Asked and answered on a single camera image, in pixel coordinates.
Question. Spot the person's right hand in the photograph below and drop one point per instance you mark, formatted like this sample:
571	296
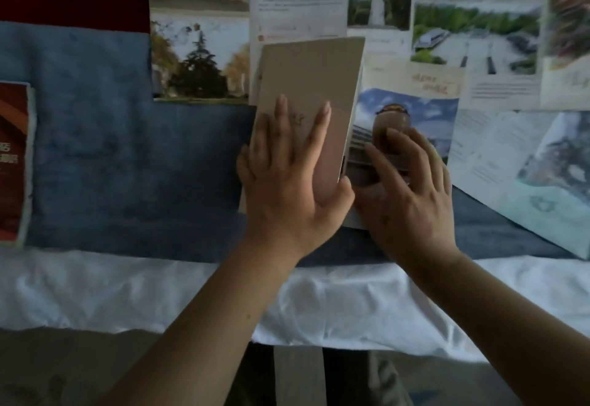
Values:
410	216

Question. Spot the person's left hand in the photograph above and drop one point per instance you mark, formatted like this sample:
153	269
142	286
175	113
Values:
285	207

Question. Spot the person's left little finger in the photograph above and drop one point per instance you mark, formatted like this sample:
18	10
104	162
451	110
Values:
244	163

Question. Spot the person's left thumb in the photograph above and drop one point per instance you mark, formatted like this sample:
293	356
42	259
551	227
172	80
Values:
343	193

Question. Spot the person's right thumb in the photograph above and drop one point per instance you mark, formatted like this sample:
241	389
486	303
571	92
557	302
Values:
380	163

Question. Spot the person's left middle finger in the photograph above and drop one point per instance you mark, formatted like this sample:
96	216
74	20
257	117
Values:
283	124

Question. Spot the round wooden stamp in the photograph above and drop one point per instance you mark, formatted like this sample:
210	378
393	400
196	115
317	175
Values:
391	120

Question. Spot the brown paper booklet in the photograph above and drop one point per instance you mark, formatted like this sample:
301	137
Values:
309	73

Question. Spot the person's left forearm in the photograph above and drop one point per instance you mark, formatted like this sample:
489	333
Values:
203	332

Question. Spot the person's right forearm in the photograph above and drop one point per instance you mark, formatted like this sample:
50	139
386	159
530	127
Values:
502	327

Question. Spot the blue sky photo page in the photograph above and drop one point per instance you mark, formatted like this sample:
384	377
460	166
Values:
433	115

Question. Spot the cream note card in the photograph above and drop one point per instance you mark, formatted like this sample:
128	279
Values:
415	79

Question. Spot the white text leaflet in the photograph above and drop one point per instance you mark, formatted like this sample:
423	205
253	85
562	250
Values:
488	152

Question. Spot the building and tree photo sheet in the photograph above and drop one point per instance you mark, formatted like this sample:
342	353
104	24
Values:
199	46

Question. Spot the blue fabric cloth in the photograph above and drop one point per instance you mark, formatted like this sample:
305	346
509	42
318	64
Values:
124	170

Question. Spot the white text sheet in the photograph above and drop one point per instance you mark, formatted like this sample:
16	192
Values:
299	0

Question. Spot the park view photo sheet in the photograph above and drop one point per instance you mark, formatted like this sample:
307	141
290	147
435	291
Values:
479	37

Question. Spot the pale teal map sheet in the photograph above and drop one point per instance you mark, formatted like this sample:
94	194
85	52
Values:
553	184

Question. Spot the white fabric cloth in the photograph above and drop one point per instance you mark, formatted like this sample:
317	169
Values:
92	290

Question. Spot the flower photo sheet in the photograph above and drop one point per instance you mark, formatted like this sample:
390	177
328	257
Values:
567	37

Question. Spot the red printed booklet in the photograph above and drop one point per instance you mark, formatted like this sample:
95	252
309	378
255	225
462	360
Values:
13	161

